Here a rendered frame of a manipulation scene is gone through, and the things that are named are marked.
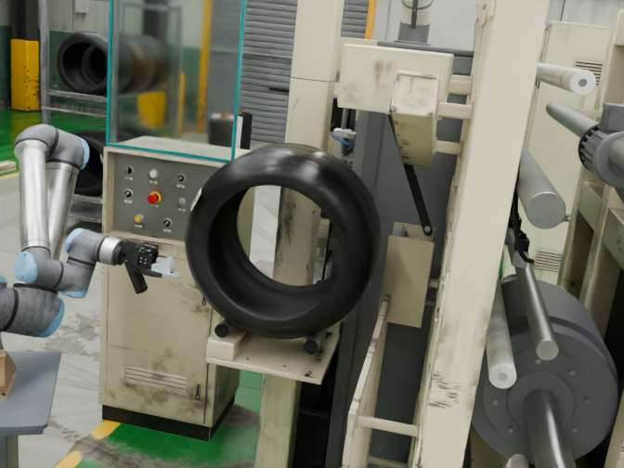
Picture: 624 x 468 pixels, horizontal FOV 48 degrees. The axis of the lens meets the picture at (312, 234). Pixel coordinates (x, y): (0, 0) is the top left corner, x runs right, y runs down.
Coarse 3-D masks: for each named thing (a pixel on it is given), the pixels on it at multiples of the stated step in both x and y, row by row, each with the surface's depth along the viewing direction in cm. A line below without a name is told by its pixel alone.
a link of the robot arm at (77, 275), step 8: (64, 264) 220; (72, 264) 221; (80, 264) 221; (88, 264) 223; (96, 264) 227; (64, 272) 218; (72, 272) 220; (80, 272) 221; (88, 272) 223; (64, 280) 218; (72, 280) 220; (80, 280) 222; (88, 280) 224; (56, 288) 219; (64, 288) 220; (72, 288) 221; (80, 288) 222; (88, 288) 225; (72, 296) 221; (80, 296) 223
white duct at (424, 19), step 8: (408, 0) 260; (424, 0) 258; (432, 0) 262; (408, 8) 263; (424, 8) 261; (400, 16) 270; (408, 16) 265; (424, 16) 264; (416, 24) 267; (424, 24) 268
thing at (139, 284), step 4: (128, 260) 224; (124, 264) 223; (128, 264) 223; (128, 268) 223; (128, 272) 224; (132, 272) 223; (136, 272) 224; (132, 276) 224; (136, 276) 224; (140, 276) 226; (132, 280) 224; (136, 280) 224; (140, 280) 225; (144, 280) 227; (136, 284) 224; (140, 284) 224; (144, 284) 226; (136, 288) 224; (140, 288) 224; (144, 288) 225; (136, 292) 225; (140, 292) 225
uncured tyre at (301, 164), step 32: (256, 160) 198; (288, 160) 196; (320, 160) 200; (224, 192) 199; (320, 192) 194; (352, 192) 197; (192, 224) 205; (224, 224) 231; (352, 224) 195; (192, 256) 207; (224, 256) 233; (352, 256) 197; (224, 288) 225; (256, 288) 234; (288, 288) 233; (320, 288) 230; (352, 288) 200; (256, 320) 207; (288, 320) 205; (320, 320) 204
